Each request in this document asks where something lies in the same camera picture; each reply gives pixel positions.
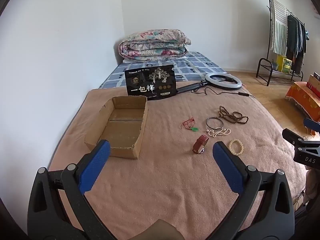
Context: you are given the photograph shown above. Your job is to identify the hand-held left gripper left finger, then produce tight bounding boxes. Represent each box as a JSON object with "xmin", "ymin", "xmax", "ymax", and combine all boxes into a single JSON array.
[{"xmin": 27, "ymin": 139, "xmax": 118, "ymax": 240}]

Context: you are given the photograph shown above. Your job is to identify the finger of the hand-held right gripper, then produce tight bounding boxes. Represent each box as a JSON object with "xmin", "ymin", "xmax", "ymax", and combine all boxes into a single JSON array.
[
  {"xmin": 282, "ymin": 128, "xmax": 320, "ymax": 148},
  {"xmin": 303, "ymin": 118, "xmax": 320, "ymax": 137}
]

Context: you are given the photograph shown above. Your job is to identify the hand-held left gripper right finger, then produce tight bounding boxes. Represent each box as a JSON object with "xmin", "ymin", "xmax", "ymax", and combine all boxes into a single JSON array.
[{"xmin": 207, "ymin": 141, "xmax": 295, "ymax": 240}]

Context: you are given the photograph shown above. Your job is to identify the cardboard box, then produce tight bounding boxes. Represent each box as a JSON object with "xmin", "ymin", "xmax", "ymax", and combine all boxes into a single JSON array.
[{"xmin": 84, "ymin": 96, "xmax": 148, "ymax": 160}]

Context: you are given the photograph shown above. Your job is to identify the dark thin bangle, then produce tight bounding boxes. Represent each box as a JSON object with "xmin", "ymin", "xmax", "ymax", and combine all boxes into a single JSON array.
[{"xmin": 206, "ymin": 117, "xmax": 224, "ymax": 130}]

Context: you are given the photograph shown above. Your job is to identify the red string jade pendant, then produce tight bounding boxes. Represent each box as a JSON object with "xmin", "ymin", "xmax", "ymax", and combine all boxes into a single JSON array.
[{"xmin": 182, "ymin": 117, "xmax": 200, "ymax": 132}]

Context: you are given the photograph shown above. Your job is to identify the orange covered bench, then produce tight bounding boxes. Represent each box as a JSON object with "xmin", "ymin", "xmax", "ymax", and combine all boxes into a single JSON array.
[{"xmin": 285, "ymin": 81, "xmax": 320, "ymax": 122}]

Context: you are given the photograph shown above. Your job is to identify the brown box with red edge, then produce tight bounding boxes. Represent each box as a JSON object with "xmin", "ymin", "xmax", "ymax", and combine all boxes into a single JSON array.
[{"xmin": 307, "ymin": 72, "xmax": 320, "ymax": 95}]

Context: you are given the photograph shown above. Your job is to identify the yellow box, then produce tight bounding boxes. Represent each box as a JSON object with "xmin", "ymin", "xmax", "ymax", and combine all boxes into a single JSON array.
[{"xmin": 276, "ymin": 55, "xmax": 293, "ymax": 73}]

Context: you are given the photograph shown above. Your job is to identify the pink blanket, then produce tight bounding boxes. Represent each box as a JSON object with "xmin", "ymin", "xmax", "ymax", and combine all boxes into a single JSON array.
[{"xmin": 47, "ymin": 81, "xmax": 308, "ymax": 240}]

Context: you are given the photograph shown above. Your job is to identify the black metal clothes rack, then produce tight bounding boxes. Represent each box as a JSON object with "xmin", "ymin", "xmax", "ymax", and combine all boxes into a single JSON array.
[{"xmin": 256, "ymin": 0, "xmax": 310, "ymax": 87}]

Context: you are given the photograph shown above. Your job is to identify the dark hanging clothes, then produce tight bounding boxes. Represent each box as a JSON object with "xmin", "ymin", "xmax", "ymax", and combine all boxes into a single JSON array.
[{"xmin": 286, "ymin": 15, "xmax": 309, "ymax": 74}]

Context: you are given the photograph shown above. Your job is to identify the black snack bag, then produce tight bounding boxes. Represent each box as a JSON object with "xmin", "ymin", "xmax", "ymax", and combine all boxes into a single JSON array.
[{"xmin": 124, "ymin": 64, "xmax": 177, "ymax": 101}]

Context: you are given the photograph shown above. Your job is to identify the striped hanging cloth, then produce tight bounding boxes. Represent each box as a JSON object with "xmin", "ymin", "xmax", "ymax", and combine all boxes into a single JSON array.
[{"xmin": 271, "ymin": 0, "xmax": 289, "ymax": 55}]

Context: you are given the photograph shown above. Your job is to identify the blue checkered bed sheet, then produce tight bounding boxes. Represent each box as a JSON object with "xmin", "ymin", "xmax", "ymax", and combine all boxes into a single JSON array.
[{"xmin": 99, "ymin": 51, "xmax": 247, "ymax": 89}]

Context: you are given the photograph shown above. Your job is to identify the folded floral quilt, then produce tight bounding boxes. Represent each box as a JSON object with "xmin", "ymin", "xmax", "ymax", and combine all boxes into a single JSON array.
[{"xmin": 118, "ymin": 29, "xmax": 192, "ymax": 61}]

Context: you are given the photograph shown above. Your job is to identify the cream bead bracelet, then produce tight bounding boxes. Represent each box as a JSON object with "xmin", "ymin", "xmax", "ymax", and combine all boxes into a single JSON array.
[{"xmin": 228, "ymin": 139, "xmax": 244, "ymax": 155}]

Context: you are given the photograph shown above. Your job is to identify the pearl necklace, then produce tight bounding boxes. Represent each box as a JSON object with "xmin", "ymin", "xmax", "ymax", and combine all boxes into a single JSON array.
[{"xmin": 206, "ymin": 127, "xmax": 232, "ymax": 138}]

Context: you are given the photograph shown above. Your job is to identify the red strap wristwatch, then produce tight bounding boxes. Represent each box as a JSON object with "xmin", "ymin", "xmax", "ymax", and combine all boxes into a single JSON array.
[{"xmin": 192, "ymin": 134, "xmax": 209, "ymax": 154}]

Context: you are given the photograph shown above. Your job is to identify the brown wooden bead necklace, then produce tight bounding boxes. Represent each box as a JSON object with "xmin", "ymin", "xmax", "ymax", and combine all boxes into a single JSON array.
[{"xmin": 217, "ymin": 106, "xmax": 249, "ymax": 125}]

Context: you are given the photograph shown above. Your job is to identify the white ring light with cable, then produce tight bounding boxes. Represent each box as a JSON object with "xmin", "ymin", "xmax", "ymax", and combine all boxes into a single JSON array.
[{"xmin": 191, "ymin": 86, "xmax": 255, "ymax": 99}]

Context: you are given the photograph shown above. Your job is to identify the ring light with black handle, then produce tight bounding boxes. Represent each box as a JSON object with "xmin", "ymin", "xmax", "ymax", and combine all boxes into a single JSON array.
[{"xmin": 176, "ymin": 73, "xmax": 242, "ymax": 94}]

